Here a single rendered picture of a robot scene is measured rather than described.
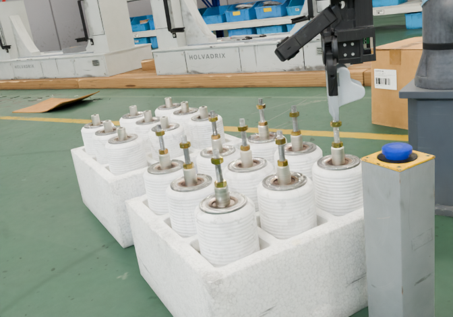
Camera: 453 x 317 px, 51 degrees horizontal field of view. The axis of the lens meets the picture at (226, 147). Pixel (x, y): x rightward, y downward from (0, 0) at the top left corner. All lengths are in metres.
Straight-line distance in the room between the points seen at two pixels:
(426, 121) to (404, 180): 0.52
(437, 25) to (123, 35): 3.23
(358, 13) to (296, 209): 0.32
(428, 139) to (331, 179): 0.41
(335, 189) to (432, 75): 0.43
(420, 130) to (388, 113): 0.75
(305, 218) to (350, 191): 0.10
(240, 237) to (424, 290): 0.28
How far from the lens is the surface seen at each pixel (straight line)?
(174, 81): 3.37
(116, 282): 1.09
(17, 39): 5.11
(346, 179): 0.83
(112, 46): 4.01
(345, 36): 0.78
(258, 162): 0.89
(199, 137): 1.27
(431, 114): 1.17
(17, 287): 1.20
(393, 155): 0.68
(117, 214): 1.18
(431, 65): 1.16
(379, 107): 1.94
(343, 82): 0.80
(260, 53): 3.02
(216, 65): 3.22
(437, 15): 1.15
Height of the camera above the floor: 0.55
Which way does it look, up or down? 17 degrees down
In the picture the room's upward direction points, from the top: 8 degrees counter-clockwise
